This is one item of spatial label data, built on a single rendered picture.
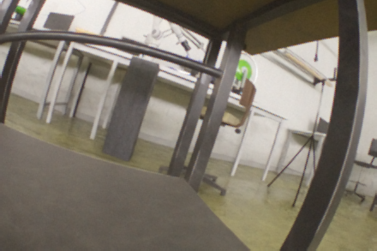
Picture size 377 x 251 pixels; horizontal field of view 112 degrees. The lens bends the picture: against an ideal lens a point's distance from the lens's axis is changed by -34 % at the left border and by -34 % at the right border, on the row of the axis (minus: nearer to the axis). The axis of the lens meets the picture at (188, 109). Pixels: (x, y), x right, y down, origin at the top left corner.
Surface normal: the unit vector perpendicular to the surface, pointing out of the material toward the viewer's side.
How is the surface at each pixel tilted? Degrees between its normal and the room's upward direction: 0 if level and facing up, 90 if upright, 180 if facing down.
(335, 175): 90
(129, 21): 90
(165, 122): 90
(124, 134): 90
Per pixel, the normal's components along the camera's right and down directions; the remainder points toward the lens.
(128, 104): 0.12, 0.00
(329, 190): -0.88, -0.30
